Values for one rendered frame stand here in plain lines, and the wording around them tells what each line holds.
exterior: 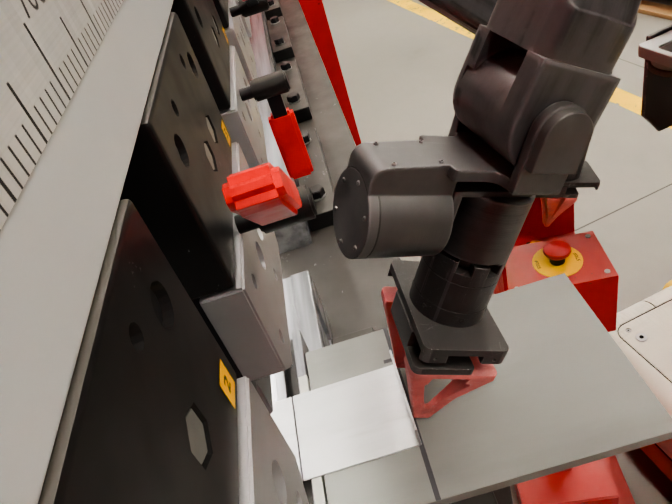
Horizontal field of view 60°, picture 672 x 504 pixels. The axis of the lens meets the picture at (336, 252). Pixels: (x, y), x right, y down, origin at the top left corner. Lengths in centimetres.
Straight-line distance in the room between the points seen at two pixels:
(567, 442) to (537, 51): 28
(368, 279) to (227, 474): 64
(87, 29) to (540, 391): 42
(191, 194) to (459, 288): 22
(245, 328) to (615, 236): 195
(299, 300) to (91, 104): 52
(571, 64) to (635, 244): 181
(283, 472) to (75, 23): 17
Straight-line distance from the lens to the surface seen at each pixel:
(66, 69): 18
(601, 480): 147
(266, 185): 21
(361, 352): 56
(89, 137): 17
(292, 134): 50
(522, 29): 35
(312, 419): 52
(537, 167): 34
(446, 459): 48
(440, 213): 35
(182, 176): 24
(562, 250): 91
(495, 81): 36
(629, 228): 221
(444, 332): 42
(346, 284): 82
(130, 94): 22
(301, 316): 66
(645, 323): 152
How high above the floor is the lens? 142
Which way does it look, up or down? 38 degrees down
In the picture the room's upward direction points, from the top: 20 degrees counter-clockwise
